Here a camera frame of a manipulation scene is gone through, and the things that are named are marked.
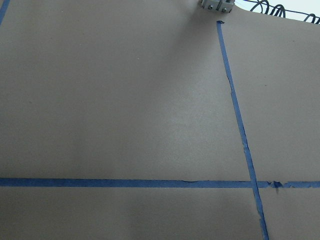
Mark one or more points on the aluminium frame post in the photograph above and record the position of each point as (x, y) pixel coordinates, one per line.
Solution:
(224, 6)

